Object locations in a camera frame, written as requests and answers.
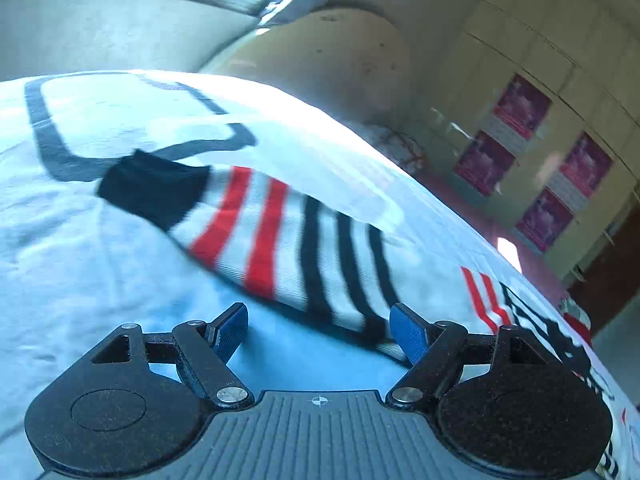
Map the brown wooden door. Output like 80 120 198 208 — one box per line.
566 220 640 333

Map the light blue printed bed sheet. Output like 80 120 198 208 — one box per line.
0 70 640 480

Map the red black striped white sock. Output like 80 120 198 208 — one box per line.
460 266 621 480
97 150 408 361

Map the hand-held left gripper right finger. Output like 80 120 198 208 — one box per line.
385 302 557 409

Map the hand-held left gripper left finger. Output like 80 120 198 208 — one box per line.
90 302 256 409

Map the round cream headboard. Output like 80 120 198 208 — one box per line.
220 7 414 128

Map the cream panelled wardrobe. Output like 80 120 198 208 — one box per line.
415 0 640 281

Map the magenta wall poster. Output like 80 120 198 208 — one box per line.
558 132 615 212
492 74 553 142
454 130 517 197
515 187 575 254

